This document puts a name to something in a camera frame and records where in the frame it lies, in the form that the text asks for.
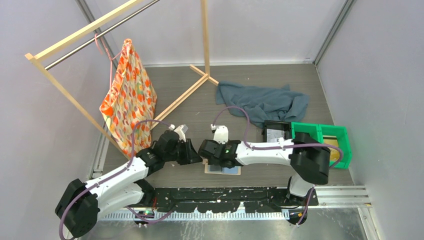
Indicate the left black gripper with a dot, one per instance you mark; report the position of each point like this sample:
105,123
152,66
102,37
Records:
190,155

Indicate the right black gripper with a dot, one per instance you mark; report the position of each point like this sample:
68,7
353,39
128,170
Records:
212,162

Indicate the black VIP credit card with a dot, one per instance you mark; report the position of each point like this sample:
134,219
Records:
214,169

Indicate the beige leather card holder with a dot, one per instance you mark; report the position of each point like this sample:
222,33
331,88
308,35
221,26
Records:
234,171

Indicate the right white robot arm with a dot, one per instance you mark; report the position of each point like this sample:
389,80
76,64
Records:
309,158

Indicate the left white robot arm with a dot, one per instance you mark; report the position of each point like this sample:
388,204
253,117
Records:
84,203

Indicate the black tray with cards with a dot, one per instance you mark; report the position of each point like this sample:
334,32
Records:
273,130

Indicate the blue grey cloth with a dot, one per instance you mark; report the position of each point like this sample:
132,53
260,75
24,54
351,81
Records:
264,103

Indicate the orange floral fabric bag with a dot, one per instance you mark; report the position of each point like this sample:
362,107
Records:
129,105

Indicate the green plastic bin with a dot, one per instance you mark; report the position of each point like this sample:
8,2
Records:
327,134

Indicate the metal hanging rod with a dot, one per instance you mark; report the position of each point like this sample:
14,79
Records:
101,34

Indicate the wooden clothes rack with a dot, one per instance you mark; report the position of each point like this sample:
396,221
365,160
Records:
167,33

